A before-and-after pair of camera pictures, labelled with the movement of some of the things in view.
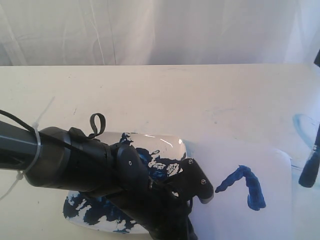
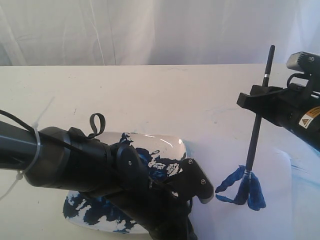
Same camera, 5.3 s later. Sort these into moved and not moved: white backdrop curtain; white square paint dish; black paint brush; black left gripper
Moved: black paint brush
Not moved: white square paint dish; white backdrop curtain; black left gripper
